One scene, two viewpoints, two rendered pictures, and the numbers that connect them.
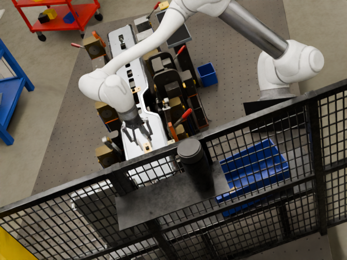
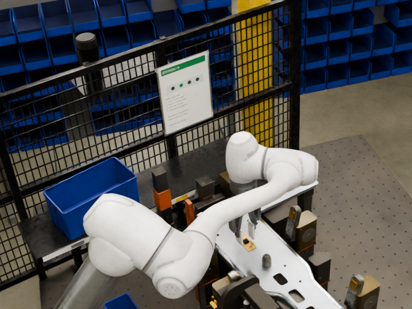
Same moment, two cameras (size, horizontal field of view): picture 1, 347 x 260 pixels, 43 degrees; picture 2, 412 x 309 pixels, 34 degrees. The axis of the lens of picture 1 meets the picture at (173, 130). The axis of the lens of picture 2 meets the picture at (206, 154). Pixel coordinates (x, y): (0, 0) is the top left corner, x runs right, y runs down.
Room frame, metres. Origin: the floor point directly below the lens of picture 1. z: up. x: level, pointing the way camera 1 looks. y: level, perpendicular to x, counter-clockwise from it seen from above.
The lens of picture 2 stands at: (2.84, -0.84, 2.68)
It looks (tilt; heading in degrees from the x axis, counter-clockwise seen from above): 37 degrees down; 148
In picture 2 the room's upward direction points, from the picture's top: 5 degrees counter-clockwise
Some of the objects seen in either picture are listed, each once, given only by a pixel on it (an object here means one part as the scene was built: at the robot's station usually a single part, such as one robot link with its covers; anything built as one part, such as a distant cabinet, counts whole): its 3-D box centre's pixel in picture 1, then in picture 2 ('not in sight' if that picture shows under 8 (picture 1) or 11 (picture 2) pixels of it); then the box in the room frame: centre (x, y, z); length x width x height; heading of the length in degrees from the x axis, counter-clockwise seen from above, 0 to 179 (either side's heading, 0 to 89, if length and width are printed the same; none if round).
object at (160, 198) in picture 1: (166, 185); (121, 64); (0.85, 0.09, 1.46); 0.36 x 0.15 x 0.18; 86
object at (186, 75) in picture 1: (196, 99); not in sight; (1.80, -0.19, 0.89); 0.09 x 0.08 x 0.38; 86
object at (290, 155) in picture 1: (209, 203); (139, 195); (1.04, -0.02, 1.01); 0.90 x 0.22 x 0.03; 86
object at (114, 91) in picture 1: (115, 91); (246, 156); (1.50, 0.16, 1.39); 0.13 x 0.11 x 0.16; 37
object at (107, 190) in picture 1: (120, 215); (184, 92); (0.95, 0.29, 1.30); 0.23 x 0.02 x 0.31; 86
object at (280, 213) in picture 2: not in sight; (280, 239); (1.43, 0.36, 0.84); 0.12 x 0.07 x 0.28; 86
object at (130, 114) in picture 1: (127, 110); (243, 182); (1.49, 0.15, 1.28); 0.09 x 0.09 x 0.06
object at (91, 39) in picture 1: (100, 61); not in sight; (2.56, 0.27, 0.88); 0.14 x 0.09 x 0.36; 86
